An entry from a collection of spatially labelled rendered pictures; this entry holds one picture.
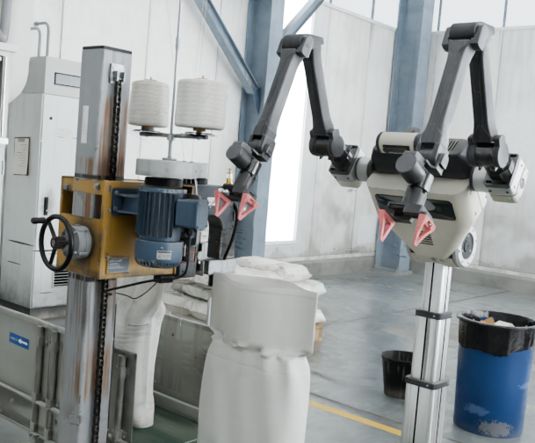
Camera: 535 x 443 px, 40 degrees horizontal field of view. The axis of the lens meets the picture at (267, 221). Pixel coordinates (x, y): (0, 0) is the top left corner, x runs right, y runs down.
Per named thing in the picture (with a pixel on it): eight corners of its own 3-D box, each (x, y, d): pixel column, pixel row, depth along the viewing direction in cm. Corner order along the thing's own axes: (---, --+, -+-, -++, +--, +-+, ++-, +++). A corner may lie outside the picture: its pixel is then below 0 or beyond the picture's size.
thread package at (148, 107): (177, 130, 260) (180, 82, 258) (145, 126, 249) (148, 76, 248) (149, 128, 269) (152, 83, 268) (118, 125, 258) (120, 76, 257)
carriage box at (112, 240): (177, 274, 257) (184, 184, 255) (97, 280, 231) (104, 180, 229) (132, 264, 273) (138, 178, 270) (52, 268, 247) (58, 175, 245)
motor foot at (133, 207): (158, 218, 237) (160, 191, 236) (129, 218, 228) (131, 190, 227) (140, 214, 243) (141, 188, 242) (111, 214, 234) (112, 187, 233)
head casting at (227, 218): (234, 258, 279) (241, 180, 277) (187, 262, 261) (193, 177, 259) (180, 248, 299) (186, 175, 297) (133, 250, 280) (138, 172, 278)
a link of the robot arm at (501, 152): (500, 12, 206) (466, 15, 213) (478, 23, 197) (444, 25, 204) (509, 163, 223) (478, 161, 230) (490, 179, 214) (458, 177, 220)
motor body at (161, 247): (191, 268, 235) (197, 190, 233) (155, 271, 223) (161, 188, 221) (160, 261, 244) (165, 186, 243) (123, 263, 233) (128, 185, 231)
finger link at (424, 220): (416, 240, 181) (429, 206, 184) (391, 236, 186) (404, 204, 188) (427, 252, 186) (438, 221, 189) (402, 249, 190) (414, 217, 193)
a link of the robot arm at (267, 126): (315, 41, 241) (290, 43, 248) (306, 32, 237) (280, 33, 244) (275, 161, 233) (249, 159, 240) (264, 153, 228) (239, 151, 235)
